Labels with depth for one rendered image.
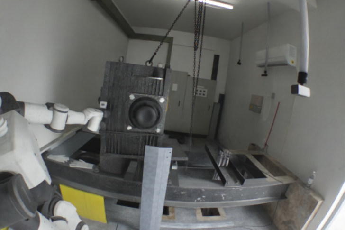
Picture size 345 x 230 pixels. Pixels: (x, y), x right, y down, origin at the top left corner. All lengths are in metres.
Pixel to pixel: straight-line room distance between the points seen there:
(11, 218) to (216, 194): 1.58
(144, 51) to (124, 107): 3.48
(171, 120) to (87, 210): 3.28
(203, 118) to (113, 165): 3.41
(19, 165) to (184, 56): 4.42
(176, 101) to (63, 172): 3.33
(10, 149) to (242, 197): 1.82
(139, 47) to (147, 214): 4.04
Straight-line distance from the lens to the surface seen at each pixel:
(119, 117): 1.28
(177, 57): 4.56
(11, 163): 0.48
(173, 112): 4.38
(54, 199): 0.81
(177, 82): 4.29
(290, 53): 2.39
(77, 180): 1.80
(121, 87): 1.24
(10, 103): 0.74
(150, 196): 1.41
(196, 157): 2.30
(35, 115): 0.79
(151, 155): 1.20
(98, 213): 1.87
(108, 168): 1.52
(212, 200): 1.74
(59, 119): 0.81
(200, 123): 4.54
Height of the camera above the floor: 1.54
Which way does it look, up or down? 7 degrees down
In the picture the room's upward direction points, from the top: 8 degrees clockwise
